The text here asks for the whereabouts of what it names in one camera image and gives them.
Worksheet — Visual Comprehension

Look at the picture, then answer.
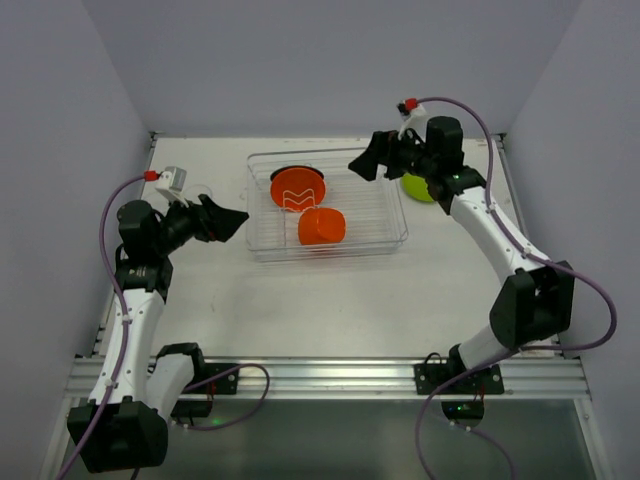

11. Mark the green plate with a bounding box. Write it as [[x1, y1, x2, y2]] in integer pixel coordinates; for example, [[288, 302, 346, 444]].
[[401, 174, 435, 203]]

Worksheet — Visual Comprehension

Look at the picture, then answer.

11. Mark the orange plate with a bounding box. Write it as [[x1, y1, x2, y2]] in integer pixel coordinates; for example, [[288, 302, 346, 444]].
[[270, 170, 327, 212]]

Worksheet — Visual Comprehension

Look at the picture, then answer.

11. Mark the black plate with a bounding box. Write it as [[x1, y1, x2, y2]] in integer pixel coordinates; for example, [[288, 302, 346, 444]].
[[269, 165, 325, 182]]

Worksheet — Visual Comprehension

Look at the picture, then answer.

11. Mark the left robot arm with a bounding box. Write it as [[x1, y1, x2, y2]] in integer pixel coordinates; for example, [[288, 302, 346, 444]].
[[67, 194, 249, 473]]

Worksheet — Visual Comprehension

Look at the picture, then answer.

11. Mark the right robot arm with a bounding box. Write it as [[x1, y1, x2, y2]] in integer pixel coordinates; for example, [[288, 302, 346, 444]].
[[348, 116, 574, 384]]

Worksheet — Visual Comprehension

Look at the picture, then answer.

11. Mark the clear plastic rack tray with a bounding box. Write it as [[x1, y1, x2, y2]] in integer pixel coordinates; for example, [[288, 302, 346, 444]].
[[246, 146, 408, 261]]

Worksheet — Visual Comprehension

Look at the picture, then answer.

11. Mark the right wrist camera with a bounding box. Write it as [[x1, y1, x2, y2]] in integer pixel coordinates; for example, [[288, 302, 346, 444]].
[[397, 98, 429, 139]]

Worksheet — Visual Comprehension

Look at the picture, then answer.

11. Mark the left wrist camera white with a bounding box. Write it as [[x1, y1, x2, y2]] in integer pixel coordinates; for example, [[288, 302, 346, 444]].
[[155, 166, 188, 206]]

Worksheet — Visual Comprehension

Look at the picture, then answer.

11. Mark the white wire dish rack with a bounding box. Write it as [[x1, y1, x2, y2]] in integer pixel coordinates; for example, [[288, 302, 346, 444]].
[[246, 147, 408, 261]]

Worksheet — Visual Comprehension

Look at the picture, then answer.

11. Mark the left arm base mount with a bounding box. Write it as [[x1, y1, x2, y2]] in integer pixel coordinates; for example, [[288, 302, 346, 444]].
[[170, 362, 238, 426]]

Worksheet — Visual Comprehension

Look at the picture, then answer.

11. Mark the aluminium frame rail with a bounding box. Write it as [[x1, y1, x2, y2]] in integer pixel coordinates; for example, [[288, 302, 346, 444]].
[[64, 355, 591, 401]]

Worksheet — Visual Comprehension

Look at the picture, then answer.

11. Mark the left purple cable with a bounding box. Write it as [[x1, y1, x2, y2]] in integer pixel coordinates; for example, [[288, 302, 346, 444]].
[[52, 170, 159, 480]]

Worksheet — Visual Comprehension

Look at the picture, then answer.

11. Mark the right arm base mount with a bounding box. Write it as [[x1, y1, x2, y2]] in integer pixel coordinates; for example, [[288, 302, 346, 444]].
[[413, 344, 502, 426]]

